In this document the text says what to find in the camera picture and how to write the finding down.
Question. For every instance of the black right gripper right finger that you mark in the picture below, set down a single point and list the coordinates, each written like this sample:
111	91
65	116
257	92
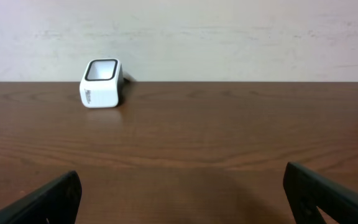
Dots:
308	192

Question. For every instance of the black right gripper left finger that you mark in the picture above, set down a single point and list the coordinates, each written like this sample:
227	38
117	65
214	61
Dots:
55	202

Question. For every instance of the white barcode scanner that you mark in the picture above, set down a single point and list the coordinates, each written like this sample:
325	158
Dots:
104	84

